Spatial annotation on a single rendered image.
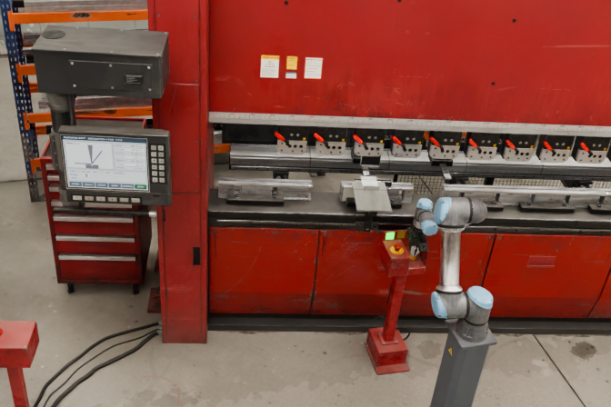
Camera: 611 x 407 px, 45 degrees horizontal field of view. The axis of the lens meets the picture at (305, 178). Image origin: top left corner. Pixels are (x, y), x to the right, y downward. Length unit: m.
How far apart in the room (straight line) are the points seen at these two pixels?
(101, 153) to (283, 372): 1.73
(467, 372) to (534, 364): 1.07
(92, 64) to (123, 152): 0.39
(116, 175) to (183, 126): 0.45
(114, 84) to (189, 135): 0.62
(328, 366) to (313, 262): 0.61
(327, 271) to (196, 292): 0.73
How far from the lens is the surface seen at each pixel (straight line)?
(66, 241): 4.47
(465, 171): 4.38
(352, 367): 4.33
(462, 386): 3.69
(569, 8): 3.77
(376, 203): 3.82
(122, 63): 3.01
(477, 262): 4.30
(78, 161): 3.25
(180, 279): 4.06
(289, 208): 3.93
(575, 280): 4.59
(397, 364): 4.38
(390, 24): 3.56
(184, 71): 3.39
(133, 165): 3.21
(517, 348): 4.70
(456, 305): 3.35
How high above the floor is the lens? 3.16
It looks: 33 degrees down
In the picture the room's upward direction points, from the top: 5 degrees clockwise
